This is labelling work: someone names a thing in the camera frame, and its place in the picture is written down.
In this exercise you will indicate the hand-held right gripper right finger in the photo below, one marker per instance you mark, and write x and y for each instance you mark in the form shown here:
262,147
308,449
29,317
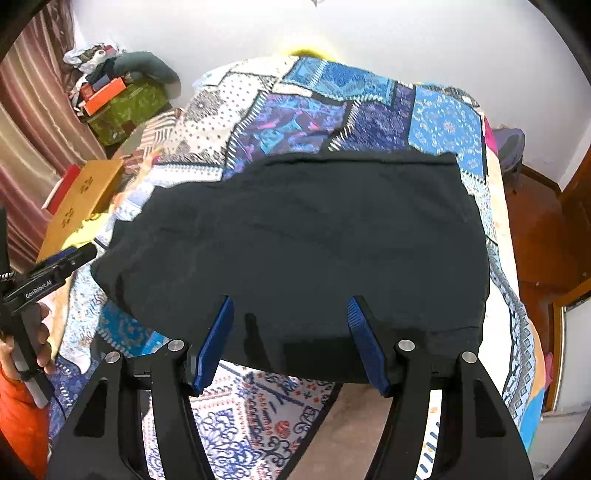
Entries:
367,346

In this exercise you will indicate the striped curtain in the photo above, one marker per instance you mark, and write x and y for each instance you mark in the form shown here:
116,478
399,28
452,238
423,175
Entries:
37,120

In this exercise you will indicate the pile of household clutter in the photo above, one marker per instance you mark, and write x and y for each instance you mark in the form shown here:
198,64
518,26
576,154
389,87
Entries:
87,64

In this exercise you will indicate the yellow pillow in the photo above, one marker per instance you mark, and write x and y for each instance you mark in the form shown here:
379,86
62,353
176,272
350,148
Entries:
309,50

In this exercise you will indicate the red flat box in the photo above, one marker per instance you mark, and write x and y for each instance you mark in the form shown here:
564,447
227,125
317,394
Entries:
62,187

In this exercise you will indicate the person's left forearm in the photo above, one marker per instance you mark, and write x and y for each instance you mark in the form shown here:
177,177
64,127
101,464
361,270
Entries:
21,415

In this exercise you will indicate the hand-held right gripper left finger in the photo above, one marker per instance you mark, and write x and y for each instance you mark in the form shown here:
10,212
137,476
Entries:
214,344

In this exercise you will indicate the grey pillow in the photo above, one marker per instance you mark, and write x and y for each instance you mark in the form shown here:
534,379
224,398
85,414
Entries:
147,67

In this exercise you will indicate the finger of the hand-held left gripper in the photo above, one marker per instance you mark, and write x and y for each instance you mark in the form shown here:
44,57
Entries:
69,261

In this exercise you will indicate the brown wooden door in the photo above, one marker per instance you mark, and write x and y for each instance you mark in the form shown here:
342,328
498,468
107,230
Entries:
575,240

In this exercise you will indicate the wooden folding table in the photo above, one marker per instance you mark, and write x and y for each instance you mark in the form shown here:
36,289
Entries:
81,203

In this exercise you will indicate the yellow fleece blanket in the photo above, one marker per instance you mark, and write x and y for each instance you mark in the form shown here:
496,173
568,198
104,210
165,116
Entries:
85,230

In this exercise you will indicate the orange box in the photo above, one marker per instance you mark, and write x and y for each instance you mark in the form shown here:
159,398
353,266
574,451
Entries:
104,94

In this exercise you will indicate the green patterned storage box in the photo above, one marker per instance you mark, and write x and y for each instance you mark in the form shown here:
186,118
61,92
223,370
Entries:
127,113

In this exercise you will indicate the black zip hoodie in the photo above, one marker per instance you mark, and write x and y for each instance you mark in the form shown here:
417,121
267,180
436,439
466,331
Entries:
300,249

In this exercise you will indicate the brown striped cloth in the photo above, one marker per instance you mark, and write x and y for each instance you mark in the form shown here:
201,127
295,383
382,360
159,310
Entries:
154,134

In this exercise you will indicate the blue patchwork printed blanket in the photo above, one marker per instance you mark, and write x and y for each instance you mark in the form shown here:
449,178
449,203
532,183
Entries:
323,115

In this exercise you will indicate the purple grey bag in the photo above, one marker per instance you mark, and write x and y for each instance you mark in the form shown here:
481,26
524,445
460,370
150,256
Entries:
508,147

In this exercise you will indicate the person's left hand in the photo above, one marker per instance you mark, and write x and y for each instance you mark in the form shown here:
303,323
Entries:
44,341

